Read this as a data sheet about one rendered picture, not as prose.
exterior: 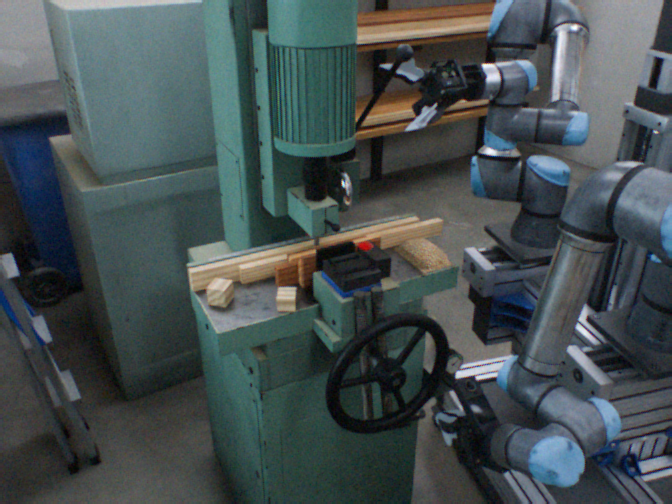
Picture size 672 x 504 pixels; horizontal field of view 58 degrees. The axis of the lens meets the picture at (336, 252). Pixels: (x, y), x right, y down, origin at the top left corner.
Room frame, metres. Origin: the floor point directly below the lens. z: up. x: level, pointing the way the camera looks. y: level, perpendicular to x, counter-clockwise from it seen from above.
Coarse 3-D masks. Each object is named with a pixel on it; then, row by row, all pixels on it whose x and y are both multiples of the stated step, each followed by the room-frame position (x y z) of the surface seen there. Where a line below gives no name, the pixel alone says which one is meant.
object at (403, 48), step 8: (400, 48) 1.22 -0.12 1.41; (408, 48) 1.22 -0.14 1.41; (400, 56) 1.21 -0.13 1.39; (408, 56) 1.21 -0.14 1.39; (400, 64) 1.24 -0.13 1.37; (392, 72) 1.26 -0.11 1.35; (384, 80) 1.28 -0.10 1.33; (384, 88) 1.29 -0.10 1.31; (376, 96) 1.31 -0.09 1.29; (368, 104) 1.33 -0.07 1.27; (368, 112) 1.34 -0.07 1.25; (360, 120) 1.37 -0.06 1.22; (352, 152) 1.44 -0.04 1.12; (336, 160) 1.43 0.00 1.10; (344, 160) 1.44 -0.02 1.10
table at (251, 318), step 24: (408, 264) 1.27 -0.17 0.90; (456, 264) 1.27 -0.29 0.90; (240, 288) 1.16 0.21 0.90; (264, 288) 1.16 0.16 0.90; (312, 288) 1.16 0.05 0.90; (408, 288) 1.20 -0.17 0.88; (432, 288) 1.23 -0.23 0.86; (216, 312) 1.06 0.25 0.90; (240, 312) 1.06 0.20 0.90; (264, 312) 1.06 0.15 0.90; (288, 312) 1.06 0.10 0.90; (312, 312) 1.08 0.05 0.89; (216, 336) 0.99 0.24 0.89; (240, 336) 1.01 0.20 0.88; (264, 336) 1.03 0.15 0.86; (288, 336) 1.06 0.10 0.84; (336, 336) 1.02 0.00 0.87
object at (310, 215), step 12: (288, 192) 1.32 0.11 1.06; (300, 192) 1.31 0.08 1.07; (288, 204) 1.33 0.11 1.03; (300, 204) 1.26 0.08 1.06; (312, 204) 1.24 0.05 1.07; (324, 204) 1.24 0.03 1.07; (336, 204) 1.24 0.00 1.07; (300, 216) 1.26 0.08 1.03; (312, 216) 1.21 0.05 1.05; (324, 216) 1.22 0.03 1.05; (336, 216) 1.24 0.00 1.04; (312, 228) 1.21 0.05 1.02; (324, 228) 1.22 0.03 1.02
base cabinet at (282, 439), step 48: (240, 384) 1.15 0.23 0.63; (288, 384) 1.06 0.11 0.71; (240, 432) 1.19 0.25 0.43; (288, 432) 1.05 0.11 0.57; (336, 432) 1.11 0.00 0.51; (384, 432) 1.17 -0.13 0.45; (240, 480) 1.24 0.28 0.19; (288, 480) 1.05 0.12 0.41; (336, 480) 1.11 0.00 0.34; (384, 480) 1.18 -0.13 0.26
